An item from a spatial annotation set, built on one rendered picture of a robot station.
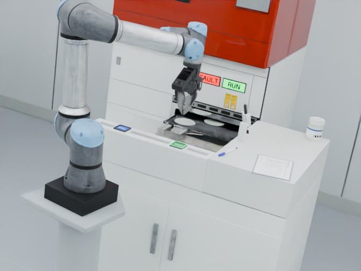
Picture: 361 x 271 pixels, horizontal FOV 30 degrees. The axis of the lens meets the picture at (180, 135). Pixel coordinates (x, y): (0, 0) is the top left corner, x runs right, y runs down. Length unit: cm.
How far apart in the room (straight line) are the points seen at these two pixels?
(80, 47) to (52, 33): 308
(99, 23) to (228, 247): 105
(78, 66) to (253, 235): 94
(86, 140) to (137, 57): 112
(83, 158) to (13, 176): 225
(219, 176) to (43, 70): 315
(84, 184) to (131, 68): 113
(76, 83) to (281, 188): 86
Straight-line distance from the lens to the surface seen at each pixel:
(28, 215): 412
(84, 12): 226
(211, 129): 316
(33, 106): 569
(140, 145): 274
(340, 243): 440
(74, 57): 238
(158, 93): 336
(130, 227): 290
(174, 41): 238
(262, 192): 260
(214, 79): 322
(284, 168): 267
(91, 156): 237
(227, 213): 268
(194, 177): 268
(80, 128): 236
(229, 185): 263
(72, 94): 243
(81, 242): 250
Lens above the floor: 193
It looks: 20 degrees down
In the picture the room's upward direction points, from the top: 9 degrees clockwise
